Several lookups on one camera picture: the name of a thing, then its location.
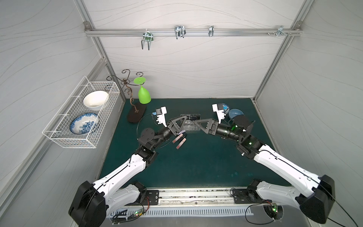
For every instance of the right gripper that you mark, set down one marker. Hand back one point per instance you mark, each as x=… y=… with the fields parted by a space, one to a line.
x=213 y=126

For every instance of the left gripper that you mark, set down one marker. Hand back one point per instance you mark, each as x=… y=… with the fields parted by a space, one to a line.
x=172 y=126

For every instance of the clear acrylic lipstick organizer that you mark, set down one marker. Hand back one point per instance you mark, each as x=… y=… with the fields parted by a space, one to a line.
x=189 y=124

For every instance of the pink lip gloss tube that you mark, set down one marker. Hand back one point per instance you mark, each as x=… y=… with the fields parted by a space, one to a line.
x=181 y=143
x=177 y=138

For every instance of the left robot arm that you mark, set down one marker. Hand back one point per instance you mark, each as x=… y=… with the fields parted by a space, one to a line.
x=93 y=202

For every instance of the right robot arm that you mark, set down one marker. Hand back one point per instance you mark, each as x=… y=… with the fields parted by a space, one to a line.
x=313 y=195

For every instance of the small blue patterned bowl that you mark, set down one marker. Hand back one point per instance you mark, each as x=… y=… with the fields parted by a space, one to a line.
x=226 y=108

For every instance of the light blue bowl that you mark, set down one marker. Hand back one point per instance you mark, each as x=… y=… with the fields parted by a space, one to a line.
x=234 y=113

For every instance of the green plastic goblet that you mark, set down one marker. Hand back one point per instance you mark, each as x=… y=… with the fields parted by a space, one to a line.
x=143 y=93

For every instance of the dark metal cup stand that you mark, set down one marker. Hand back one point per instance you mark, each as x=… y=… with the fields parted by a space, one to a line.
x=137 y=110

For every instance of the white bowl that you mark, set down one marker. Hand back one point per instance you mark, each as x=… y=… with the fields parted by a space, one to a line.
x=95 y=100

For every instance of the metal hook with green clip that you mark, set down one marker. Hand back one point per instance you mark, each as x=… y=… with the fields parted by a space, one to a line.
x=148 y=38

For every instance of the white vented strip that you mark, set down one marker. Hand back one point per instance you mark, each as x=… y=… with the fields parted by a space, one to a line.
x=226 y=211

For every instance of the metal double hook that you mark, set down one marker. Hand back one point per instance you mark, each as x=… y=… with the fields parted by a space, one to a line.
x=180 y=31

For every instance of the blue patterned plate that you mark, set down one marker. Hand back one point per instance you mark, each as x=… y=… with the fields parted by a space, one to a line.
x=84 y=123

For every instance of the round electronics board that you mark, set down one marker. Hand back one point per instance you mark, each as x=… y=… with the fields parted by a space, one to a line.
x=274 y=211

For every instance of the metal hook at right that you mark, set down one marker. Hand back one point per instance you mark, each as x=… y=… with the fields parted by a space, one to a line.
x=279 y=33

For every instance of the aluminium crossbar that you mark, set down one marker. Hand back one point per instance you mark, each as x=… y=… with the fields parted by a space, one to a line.
x=204 y=32

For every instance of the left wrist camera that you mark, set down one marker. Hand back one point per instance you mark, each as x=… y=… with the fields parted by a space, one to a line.
x=160 y=114

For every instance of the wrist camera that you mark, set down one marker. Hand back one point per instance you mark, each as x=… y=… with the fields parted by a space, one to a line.
x=218 y=109
x=160 y=114

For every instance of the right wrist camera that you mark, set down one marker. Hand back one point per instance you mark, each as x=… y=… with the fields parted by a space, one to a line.
x=218 y=109

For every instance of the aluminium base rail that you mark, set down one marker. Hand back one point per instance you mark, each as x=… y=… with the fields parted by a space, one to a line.
x=195 y=197

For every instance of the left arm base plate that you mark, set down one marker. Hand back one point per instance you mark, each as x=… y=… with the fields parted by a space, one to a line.
x=148 y=197

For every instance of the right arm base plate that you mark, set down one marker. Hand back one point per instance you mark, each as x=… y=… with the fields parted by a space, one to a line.
x=246 y=196

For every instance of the white wire basket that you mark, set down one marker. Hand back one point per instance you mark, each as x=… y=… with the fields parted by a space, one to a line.
x=58 y=129

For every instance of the small metal bracket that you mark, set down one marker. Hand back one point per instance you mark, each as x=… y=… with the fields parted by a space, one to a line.
x=211 y=31

